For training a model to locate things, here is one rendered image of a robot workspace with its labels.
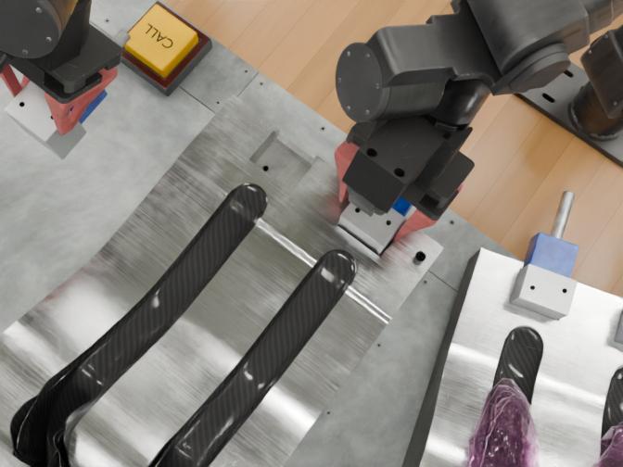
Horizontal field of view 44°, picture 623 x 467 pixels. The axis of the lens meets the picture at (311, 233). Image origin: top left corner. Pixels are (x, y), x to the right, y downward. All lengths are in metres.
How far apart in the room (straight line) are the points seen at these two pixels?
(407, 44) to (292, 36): 0.39
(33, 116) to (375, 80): 0.33
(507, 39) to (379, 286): 0.28
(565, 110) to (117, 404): 0.58
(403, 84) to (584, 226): 0.40
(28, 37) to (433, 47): 0.27
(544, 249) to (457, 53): 0.29
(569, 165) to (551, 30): 0.39
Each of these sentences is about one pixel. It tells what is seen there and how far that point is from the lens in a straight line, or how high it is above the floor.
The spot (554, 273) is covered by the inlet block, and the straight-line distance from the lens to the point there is 0.78.
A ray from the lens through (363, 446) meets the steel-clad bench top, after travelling 0.80.
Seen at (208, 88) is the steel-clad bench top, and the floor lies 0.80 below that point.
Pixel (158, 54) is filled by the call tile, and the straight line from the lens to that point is 0.87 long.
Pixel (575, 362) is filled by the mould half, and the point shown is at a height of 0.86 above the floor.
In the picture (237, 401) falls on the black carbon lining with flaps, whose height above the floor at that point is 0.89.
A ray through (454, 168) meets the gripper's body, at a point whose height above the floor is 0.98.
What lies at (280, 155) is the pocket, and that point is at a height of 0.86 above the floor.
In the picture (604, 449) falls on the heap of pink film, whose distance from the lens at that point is 0.78.
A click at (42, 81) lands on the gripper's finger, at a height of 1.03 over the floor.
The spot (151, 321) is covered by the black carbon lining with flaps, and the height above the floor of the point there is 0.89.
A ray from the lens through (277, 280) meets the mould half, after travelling 0.73.
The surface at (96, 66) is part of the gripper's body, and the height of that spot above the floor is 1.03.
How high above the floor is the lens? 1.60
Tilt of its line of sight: 75 degrees down
